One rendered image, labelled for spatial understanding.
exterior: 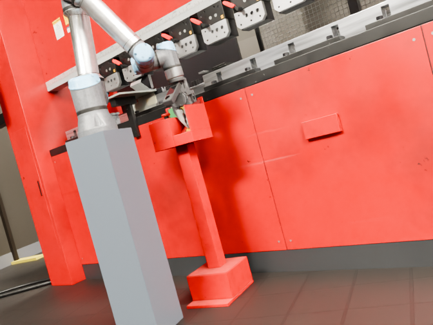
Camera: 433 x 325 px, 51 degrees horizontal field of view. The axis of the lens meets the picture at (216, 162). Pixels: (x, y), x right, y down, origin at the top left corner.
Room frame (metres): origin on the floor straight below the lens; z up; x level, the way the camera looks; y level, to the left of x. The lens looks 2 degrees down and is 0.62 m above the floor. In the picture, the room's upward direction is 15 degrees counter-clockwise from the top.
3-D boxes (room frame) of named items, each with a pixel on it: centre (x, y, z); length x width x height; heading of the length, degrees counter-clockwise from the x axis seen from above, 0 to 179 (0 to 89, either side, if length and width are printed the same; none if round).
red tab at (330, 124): (1.75, -0.43, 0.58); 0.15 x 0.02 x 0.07; 51
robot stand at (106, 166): (1.71, 0.40, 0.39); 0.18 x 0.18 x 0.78; 66
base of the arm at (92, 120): (1.71, 0.40, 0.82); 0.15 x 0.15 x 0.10
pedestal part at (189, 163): (1.92, 0.11, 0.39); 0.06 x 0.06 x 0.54; 60
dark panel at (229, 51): (3.06, 0.14, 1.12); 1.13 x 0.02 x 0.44; 51
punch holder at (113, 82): (2.65, 0.45, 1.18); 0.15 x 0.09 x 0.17; 51
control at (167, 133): (1.92, 0.11, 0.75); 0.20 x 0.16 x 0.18; 60
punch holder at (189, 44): (2.28, -0.02, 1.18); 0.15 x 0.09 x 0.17; 51
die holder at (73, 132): (2.86, 0.70, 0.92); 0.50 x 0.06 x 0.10; 51
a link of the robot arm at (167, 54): (1.88, 0.08, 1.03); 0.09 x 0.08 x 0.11; 97
